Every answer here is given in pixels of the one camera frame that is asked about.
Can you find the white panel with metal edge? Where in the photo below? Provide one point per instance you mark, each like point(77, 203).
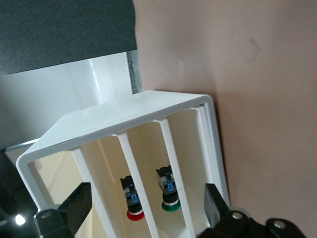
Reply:
point(49, 99)

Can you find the white drawer cabinet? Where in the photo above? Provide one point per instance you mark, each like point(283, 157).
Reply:
point(111, 116)

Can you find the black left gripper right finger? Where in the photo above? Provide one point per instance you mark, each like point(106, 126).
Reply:
point(223, 223)

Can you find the brown table cover sheet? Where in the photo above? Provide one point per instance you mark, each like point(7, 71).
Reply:
point(247, 74)

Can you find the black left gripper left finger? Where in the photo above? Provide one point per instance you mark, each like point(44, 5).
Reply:
point(71, 213)

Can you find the red push button switch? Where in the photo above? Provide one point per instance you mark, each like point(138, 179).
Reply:
point(133, 215)

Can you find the green push button switch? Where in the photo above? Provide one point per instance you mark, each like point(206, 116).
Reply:
point(171, 206)

